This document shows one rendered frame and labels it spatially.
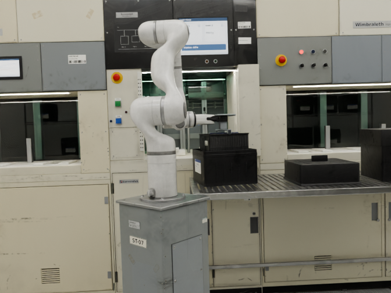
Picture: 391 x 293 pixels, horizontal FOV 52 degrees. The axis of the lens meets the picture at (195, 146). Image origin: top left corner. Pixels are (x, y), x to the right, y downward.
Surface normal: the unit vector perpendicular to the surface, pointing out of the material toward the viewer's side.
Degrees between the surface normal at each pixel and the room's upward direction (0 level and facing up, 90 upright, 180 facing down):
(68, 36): 90
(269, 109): 90
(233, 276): 90
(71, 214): 90
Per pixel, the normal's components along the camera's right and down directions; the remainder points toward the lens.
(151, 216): -0.67, 0.06
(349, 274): 0.04, 0.05
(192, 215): 0.74, 0.01
